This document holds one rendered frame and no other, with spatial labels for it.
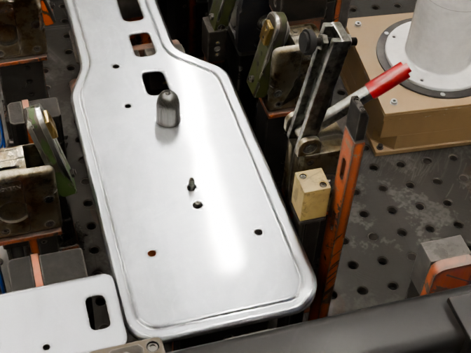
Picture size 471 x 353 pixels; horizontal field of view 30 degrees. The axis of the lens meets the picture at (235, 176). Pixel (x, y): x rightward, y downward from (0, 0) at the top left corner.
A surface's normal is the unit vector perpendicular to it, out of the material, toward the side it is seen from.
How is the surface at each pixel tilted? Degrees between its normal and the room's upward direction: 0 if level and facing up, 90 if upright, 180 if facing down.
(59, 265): 0
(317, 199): 90
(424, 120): 90
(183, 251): 0
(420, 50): 91
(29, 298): 0
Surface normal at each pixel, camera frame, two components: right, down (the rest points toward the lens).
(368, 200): 0.04, -0.68
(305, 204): 0.28, 0.72
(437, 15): -0.60, 0.58
